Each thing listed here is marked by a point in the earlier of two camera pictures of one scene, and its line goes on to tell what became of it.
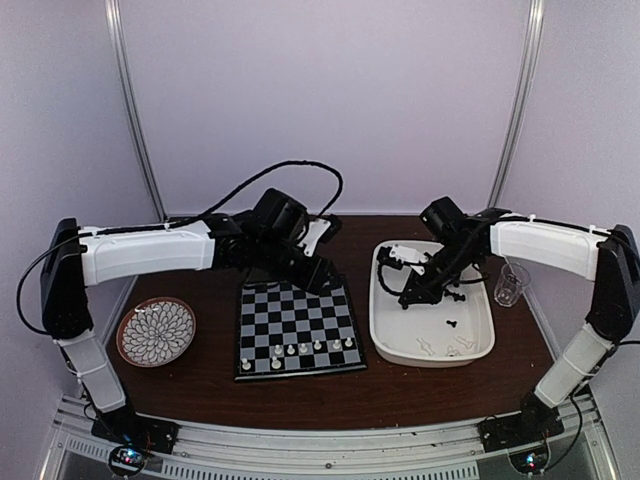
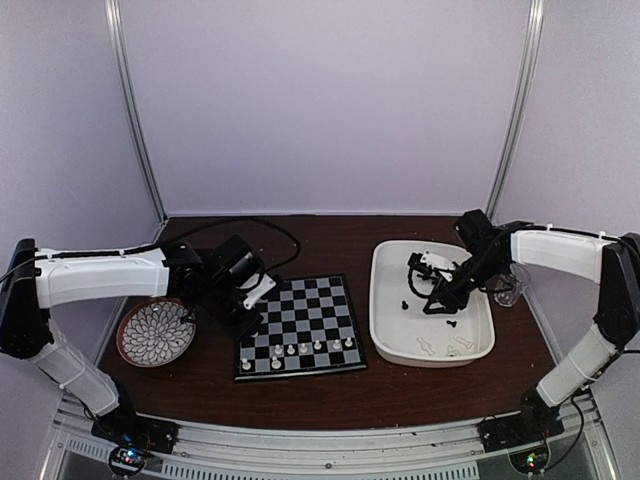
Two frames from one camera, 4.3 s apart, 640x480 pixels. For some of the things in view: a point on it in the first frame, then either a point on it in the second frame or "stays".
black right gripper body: (434, 291) → (461, 298)
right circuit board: (531, 461) stays
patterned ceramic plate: (155, 332) stays
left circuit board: (126, 460) stays
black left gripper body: (309, 280) → (237, 328)
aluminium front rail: (438, 451) stays
